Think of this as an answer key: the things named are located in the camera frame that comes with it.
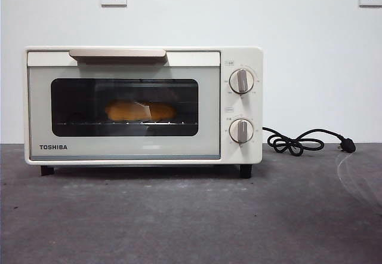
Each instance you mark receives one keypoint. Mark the yellow corn cob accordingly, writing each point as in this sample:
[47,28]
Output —
[125,111]

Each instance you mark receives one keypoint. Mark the cream oven control knob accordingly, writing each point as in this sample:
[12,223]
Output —
[241,130]
[241,81]

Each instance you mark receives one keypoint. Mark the cream Toshiba toaster oven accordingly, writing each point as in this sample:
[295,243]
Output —
[256,58]

